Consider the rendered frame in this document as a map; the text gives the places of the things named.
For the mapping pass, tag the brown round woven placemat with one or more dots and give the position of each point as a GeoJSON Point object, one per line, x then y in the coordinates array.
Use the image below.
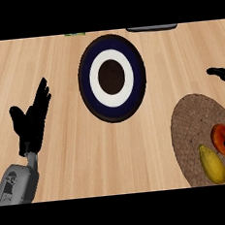
{"type": "Point", "coordinates": [197, 125]}

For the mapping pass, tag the dark grey flat object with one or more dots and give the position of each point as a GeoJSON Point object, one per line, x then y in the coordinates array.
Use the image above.
{"type": "Point", "coordinates": [151, 28]}

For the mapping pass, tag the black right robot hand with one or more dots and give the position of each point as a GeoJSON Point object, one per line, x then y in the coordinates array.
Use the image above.
{"type": "Point", "coordinates": [223, 74]}

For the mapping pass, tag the green object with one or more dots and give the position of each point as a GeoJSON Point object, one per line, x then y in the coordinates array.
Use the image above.
{"type": "Point", "coordinates": [74, 34]}

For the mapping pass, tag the red tomato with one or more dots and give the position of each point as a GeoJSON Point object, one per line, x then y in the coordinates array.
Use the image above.
{"type": "Point", "coordinates": [219, 136]}

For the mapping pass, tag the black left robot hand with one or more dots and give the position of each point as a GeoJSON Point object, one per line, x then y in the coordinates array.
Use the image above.
{"type": "Point", "coordinates": [32, 122]}

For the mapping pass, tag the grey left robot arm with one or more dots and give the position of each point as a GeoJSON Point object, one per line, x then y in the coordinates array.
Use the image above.
{"type": "Point", "coordinates": [17, 183]}

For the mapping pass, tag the blue and white plate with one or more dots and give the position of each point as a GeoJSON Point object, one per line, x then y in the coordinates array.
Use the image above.
{"type": "Point", "coordinates": [112, 78]}

